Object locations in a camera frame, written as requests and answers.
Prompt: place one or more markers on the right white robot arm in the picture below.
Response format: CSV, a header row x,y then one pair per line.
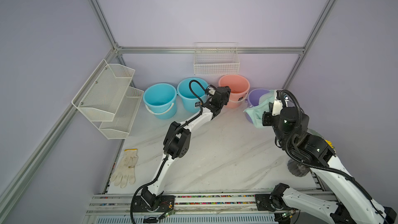
x,y
354,204

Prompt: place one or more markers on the yellow artificial flower bouquet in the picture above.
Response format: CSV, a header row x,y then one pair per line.
x,y
329,143

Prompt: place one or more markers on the teal plastic bucket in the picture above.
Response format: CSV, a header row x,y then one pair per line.
x,y
160,100
188,98

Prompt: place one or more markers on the pink plastic bucket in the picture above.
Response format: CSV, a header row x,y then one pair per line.
x,y
239,86

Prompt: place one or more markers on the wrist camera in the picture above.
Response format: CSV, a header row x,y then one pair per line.
x,y
279,102
210,90

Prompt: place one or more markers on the purple plastic bucket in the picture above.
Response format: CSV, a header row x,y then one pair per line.
x,y
255,99

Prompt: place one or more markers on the white wire wall basket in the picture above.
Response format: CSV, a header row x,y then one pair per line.
x,y
211,58

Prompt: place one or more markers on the mint green microfiber cloth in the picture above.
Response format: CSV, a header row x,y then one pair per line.
x,y
259,110

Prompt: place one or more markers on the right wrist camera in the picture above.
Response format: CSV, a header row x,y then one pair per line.
x,y
279,102

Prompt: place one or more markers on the dark flower vase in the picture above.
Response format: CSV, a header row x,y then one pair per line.
x,y
297,169

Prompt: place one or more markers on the white mesh two-tier shelf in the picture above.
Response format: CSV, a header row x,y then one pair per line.
x,y
109,101

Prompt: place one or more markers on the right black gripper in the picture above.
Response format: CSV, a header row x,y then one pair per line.
x,y
268,116

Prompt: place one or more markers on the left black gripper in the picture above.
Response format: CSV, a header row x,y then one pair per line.
x,y
228,94

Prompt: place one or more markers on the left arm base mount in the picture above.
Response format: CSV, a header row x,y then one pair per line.
x,y
148,202

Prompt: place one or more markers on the white work glove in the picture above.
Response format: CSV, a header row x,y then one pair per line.
x,y
125,170

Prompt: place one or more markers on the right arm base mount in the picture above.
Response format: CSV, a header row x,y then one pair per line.
x,y
273,201

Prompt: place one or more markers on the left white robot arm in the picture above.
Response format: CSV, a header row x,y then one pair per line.
x,y
177,142

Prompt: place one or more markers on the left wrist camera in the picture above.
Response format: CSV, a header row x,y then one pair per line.
x,y
210,90

